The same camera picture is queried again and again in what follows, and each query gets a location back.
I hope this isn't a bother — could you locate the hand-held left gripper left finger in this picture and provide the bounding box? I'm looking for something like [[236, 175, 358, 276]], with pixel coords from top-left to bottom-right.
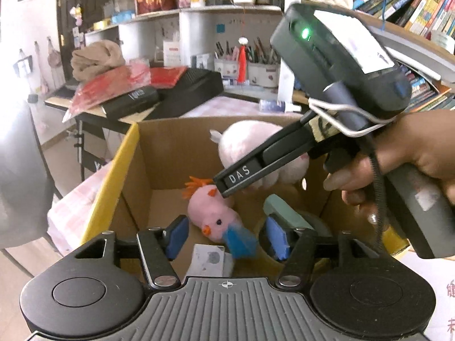
[[53, 215, 190, 288]]

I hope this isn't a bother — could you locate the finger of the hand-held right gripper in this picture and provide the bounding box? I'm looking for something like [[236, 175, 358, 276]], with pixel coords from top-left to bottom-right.
[[212, 112, 320, 199]]

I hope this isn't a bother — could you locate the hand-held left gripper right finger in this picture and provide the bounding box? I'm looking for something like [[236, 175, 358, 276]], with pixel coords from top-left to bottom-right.
[[266, 217, 402, 289]]

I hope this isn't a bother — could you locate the grey green plastic item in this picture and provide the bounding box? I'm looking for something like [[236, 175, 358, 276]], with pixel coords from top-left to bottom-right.
[[264, 195, 315, 228]]

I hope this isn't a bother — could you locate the small white battery pack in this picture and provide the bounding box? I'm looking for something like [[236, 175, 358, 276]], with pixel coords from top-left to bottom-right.
[[184, 243, 234, 278]]

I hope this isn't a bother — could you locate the large pale pink plush toy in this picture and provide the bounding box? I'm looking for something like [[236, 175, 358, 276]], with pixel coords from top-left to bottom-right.
[[210, 120, 311, 193]]

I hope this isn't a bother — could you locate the yellow tape roll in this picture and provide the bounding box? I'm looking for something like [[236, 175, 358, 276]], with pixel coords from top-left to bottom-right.
[[256, 211, 333, 274]]

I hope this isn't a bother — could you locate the yellow cardboard box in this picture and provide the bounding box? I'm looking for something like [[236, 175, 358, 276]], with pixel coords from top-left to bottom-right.
[[85, 114, 409, 281]]

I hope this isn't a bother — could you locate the person's right hand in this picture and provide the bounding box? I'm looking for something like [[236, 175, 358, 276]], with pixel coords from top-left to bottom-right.
[[323, 108, 455, 225]]

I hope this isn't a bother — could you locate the clear glue bottle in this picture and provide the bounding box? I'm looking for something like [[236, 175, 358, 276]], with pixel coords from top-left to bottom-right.
[[259, 99, 302, 112]]

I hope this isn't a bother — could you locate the white pen holder with pens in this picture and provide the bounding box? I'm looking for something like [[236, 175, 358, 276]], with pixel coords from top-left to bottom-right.
[[247, 37, 280, 88], [213, 37, 239, 79]]

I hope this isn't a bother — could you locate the long row of colourful books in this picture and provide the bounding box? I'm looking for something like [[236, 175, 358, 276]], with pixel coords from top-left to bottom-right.
[[403, 62, 455, 112]]

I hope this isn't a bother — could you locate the short row of colourful books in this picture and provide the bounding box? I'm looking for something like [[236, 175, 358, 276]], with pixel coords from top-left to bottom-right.
[[352, 0, 455, 39]]

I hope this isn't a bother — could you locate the red tassel ornament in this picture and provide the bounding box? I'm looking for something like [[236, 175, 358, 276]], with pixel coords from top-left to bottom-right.
[[236, 36, 249, 82]]

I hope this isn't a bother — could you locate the big black case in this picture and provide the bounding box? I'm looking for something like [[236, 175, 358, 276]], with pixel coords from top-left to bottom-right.
[[158, 67, 224, 118]]

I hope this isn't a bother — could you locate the round white tub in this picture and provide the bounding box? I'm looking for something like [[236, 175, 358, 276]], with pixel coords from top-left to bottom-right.
[[430, 30, 455, 52]]

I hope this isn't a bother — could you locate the flat red packet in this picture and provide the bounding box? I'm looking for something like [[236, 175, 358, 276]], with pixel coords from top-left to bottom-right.
[[149, 66, 189, 89]]

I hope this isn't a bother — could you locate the slim black case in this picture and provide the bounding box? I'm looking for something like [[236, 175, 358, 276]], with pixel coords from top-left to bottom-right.
[[103, 87, 160, 119]]

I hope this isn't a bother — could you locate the red and white small box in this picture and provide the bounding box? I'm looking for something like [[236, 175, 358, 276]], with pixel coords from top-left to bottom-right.
[[163, 41, 182, 66]]

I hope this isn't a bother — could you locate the wooden side desk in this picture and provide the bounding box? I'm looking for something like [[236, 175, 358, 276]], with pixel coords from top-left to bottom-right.
[[44, 89, 153, 125]]

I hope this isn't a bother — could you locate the white wooden bookshelf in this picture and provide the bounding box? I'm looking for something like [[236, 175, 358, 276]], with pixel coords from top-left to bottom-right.
[[83, 0, 455, 114]]

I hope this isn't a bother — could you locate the red plastic packet bundle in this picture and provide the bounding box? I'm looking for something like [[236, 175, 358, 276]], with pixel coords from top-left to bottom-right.
[[64, 62, 150, 121]]

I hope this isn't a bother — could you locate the grey plastic chair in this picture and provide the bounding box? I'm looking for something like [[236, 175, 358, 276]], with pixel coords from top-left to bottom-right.
[[0, 99, 54, 249]]

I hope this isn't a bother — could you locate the beige crumpled cloth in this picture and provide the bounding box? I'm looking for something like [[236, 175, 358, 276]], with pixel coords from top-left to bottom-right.
[[71, 40, 126, 80]]

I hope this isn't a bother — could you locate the white thin wire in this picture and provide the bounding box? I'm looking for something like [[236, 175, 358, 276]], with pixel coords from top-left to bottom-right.
[[307, 97, 402, 137]]

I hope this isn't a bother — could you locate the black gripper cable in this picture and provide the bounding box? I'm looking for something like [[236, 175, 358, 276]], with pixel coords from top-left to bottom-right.
[[368, 138, 390, 247]]

